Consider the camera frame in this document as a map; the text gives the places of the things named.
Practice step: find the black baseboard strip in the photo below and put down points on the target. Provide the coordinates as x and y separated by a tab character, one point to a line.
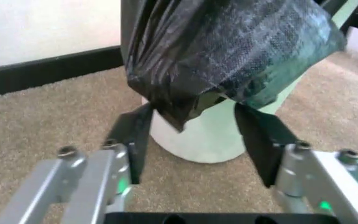
51	70

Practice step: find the white round trash bin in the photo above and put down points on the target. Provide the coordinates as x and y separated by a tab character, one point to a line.
197	140

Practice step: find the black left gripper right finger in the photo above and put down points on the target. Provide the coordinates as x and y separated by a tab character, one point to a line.
306	177

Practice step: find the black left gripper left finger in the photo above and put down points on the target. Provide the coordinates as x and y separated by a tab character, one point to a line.
73	186

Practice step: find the black plastic garbage bag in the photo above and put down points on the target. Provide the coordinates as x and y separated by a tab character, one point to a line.
228	53

